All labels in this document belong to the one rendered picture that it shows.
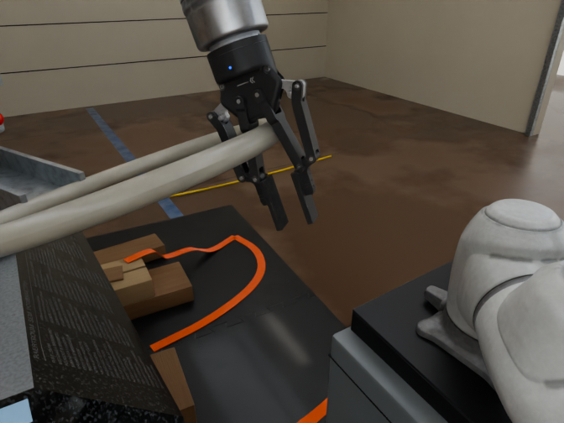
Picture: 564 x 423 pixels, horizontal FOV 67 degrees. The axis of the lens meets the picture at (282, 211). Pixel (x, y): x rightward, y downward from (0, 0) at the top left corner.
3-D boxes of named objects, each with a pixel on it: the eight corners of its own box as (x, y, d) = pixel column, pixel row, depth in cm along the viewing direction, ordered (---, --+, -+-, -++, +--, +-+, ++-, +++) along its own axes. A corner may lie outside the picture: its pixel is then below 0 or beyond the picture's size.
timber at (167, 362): (197, 426, 155) (194, 404, 149) (164, 440, 150) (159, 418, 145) (177, 367, 179) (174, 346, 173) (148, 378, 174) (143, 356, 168)
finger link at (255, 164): (243, 96, 51) (232, 96, 51) (258, 185, 55) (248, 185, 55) (256, 91, 54) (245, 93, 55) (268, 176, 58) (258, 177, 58)
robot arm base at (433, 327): (452, 280, 93) (457, 259, 90) (560, 343, 77) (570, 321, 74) (396, 318, 83) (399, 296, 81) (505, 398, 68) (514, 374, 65)
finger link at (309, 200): (297, 167, 56) (302, 166, 55) (313, 216, 57) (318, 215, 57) (289, 174, 53) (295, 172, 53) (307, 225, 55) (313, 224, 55)
